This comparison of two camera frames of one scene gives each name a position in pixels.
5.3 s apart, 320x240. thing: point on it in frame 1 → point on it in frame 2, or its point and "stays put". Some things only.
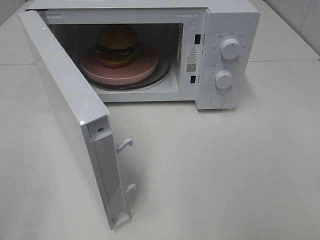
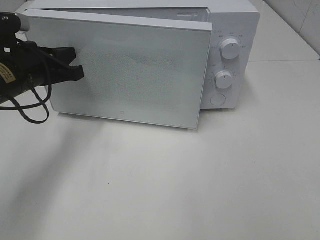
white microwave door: (87, 116) → (140, 70)
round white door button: (218, 99) stays put
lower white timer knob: (223, 79) stays put
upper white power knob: (230, 49) stays put
